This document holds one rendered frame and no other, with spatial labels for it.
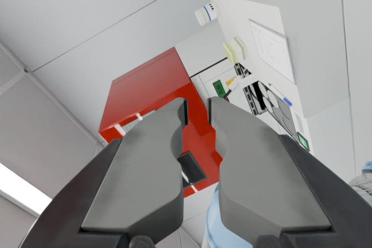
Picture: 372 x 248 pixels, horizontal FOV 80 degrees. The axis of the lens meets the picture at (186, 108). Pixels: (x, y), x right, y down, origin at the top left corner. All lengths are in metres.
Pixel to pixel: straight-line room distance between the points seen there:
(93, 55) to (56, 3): 0.58
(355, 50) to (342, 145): 0.35
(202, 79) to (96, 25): 1.69
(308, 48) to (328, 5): 0.10
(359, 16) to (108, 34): 2.34
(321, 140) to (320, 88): 0.21
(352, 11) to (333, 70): 0.15
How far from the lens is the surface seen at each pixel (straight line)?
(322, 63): 0.70
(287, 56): 0.64
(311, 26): 0.64
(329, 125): 0.85
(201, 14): 1.06
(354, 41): 0.74
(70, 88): 3.00
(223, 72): 1.28
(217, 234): 0.23
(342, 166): 1.04
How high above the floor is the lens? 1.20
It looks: 5 degrees up
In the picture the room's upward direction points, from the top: 118 degrees counter-clockwise
